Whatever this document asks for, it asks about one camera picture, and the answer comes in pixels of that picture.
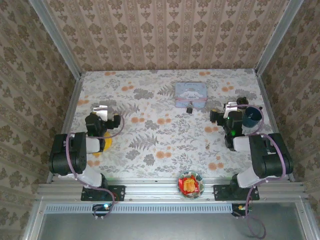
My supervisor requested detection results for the blue cartoon dog tin box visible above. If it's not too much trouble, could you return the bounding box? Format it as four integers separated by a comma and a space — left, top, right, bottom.
174, 81, 208, 109

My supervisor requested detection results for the dark blue mug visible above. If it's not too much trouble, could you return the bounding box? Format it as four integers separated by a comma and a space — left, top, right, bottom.
241, 105, 264, 129

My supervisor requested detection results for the yellow plastic plate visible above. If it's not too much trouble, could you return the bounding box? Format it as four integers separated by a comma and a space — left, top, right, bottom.
91, 132, 114, 158

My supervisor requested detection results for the floral tablecloth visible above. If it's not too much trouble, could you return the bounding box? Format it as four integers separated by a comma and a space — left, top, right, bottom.
58, 69, 288, 180

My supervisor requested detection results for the patterned glass bowl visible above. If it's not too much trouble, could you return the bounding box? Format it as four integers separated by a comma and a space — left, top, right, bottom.
177, 170, 206, 201

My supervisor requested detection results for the red snack packet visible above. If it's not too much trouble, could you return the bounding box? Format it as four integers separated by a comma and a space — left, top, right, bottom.
179, 174, 202, 197

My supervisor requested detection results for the small black controller board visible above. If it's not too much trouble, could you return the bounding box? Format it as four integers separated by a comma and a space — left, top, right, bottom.
91, 203, 114, 218
231, 203, 253, 218

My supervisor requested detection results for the grey metal sheet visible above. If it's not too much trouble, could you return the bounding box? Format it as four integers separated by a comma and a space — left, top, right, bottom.
37, 212, 308, 240

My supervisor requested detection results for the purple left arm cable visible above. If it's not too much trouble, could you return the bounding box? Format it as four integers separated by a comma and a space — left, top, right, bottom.
65, 113, 126, 221

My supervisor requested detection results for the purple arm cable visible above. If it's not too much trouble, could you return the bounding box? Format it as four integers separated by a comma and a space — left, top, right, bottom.
65, 113, 126, 221
225, 103, 287, 240

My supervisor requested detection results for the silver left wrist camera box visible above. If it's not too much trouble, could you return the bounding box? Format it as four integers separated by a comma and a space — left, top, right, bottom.
91, 104, 109, 120

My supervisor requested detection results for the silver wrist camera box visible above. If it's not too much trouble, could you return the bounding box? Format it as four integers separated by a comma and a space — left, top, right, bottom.
91, 104, 109, 120
224, 101, 238, 113

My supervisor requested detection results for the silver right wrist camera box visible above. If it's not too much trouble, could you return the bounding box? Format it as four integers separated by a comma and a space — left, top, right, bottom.
224, 101, 238, 113

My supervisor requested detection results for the aluminium side rail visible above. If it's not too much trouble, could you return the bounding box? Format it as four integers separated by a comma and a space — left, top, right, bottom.
254, 69, 296, 183
46, 73, 86, 185

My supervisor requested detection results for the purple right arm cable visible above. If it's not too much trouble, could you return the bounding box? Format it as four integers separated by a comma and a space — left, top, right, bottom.
225, 103, 287, 240

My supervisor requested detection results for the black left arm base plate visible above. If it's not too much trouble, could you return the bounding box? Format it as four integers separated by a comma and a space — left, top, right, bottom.
80, 184, 126, 202

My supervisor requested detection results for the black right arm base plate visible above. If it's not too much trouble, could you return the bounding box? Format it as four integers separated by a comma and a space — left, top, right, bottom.
213, 184, 260, 202

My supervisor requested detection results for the aluminium mounting rail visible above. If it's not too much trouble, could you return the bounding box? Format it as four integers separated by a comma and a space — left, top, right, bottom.
37, 177, 307, 201

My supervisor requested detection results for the grey slotted cable duct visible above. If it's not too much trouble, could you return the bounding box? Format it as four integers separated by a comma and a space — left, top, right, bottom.
44, 202, 232, 215

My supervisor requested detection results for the aluminium corner post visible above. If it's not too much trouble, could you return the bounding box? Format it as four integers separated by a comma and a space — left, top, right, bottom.
254, 0, 305, 76
27, 0, 83, 80

